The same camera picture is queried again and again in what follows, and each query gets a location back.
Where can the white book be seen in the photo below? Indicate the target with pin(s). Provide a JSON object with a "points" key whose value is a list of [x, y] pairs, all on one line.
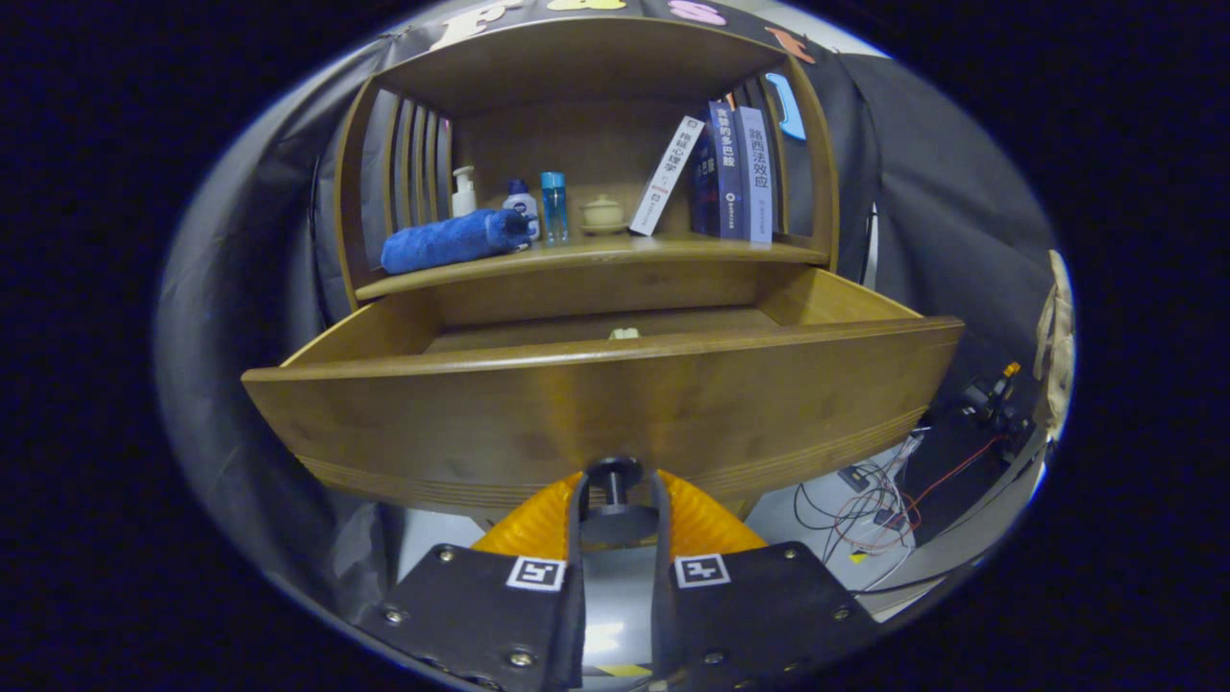
{"points": [[668, 173]]}

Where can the wooden countertop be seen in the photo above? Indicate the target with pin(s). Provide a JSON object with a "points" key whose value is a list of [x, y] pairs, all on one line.
{"points": [[615, 252]]}

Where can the cream lidded teacup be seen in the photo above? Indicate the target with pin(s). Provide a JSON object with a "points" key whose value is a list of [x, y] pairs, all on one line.
{"points": [[603, 215]]}

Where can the light blue book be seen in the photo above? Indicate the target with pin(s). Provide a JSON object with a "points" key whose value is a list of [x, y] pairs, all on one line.
{"points": [[757, 163]]}

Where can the black device with orange tip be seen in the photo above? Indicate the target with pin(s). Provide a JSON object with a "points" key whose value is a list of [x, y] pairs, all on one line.
{"points": [[990, 399]]}

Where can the wooden cabinet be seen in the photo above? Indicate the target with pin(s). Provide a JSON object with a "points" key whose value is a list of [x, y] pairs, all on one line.
{"points": [[596, 135]]}

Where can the white lotion bottle blue cap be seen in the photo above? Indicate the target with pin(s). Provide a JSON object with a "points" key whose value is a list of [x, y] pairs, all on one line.
{"points": [[522, 202]]}

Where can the blue rolled towel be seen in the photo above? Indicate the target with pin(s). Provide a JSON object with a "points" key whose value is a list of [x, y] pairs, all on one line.
{"points": [[442, 242]]}

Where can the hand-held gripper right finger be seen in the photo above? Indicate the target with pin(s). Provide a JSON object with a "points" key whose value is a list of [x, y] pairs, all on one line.
{"points": [[759, 615]]}

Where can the wooden drawer with black knob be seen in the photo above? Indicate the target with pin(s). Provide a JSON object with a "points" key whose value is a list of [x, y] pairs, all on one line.
{"points": [[480, 413]]}

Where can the beige hanging cloth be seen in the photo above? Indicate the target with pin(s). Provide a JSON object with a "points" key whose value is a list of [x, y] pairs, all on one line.
{"points": [[1057, 327]]}

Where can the white pump bottle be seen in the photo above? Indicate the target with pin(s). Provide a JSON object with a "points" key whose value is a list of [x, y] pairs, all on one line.
{"points": [[464, 200]]}

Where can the clear blue bottle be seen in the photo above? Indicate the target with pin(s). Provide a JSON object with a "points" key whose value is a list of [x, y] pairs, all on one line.
{"points": [[553, 207]]}

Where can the dark blue book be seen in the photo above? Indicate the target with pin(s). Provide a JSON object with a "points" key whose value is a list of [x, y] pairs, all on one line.
{"points": [[725, 163]]}

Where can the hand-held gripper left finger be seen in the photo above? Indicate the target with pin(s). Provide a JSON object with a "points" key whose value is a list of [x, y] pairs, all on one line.
{"points": [[480, 615]]}

